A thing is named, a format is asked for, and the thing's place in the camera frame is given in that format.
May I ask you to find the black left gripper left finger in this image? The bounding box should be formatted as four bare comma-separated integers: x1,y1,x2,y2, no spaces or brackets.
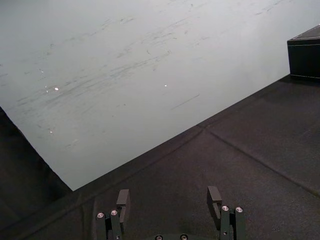
95,188,131,240

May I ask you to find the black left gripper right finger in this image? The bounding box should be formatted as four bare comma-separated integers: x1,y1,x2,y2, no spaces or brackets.
206,185,247,240

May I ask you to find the black table cloth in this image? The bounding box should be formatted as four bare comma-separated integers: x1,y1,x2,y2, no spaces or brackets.
0,74,320,240

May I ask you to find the black box with white stitching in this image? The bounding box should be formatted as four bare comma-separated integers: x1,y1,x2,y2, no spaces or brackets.
286,24,320,80

